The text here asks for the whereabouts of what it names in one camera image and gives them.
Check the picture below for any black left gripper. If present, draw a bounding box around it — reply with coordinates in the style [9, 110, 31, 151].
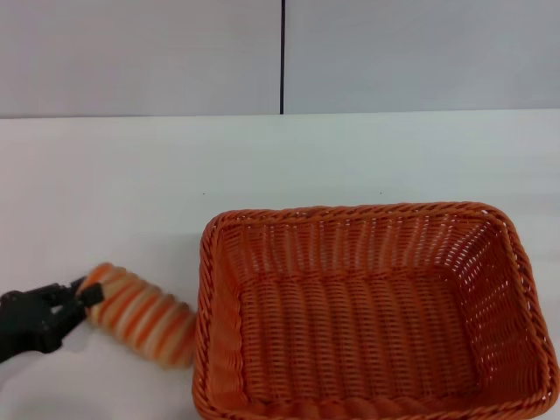
[0, 276, 105, 365]

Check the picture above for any orange and cream striped bread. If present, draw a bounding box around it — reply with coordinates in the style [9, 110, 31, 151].
[80, 262, 198, 373]

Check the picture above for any orange woven plastic basket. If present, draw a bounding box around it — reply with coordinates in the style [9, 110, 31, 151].
[191, 200, 554, 420]

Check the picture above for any black vertical wall strip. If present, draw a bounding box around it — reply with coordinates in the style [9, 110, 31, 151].
[278, 0, 288, 116]

